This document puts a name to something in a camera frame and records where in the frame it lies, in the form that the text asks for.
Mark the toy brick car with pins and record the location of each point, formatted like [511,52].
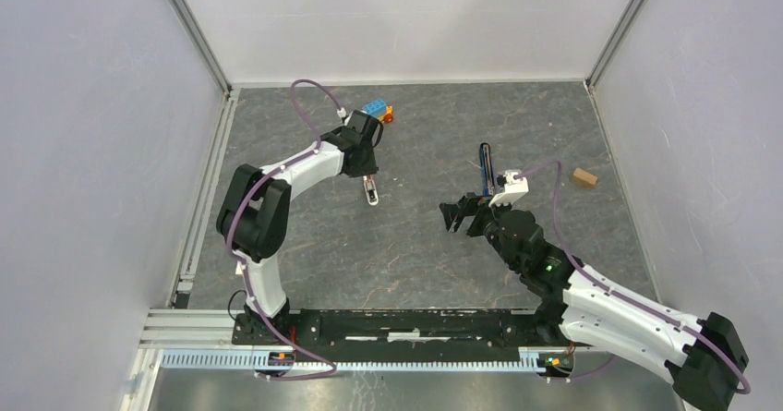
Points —
[380,110]

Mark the white cable duct strip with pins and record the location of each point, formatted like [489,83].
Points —
[267,360]

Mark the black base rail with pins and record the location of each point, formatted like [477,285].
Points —
[393,335]

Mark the small wooden block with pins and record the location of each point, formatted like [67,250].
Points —
[583,178]

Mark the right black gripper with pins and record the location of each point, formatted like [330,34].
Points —
[453,212]

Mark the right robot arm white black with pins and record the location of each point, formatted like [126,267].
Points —
[703,359]

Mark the blue stapler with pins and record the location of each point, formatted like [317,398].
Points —
[486,164]

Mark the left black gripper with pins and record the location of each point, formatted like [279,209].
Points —
[369,168]

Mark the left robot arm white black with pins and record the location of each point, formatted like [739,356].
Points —
[253,219]

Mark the pink white staple remover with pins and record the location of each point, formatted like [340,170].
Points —
[370,190]

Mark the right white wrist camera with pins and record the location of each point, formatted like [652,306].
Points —
[513,185]

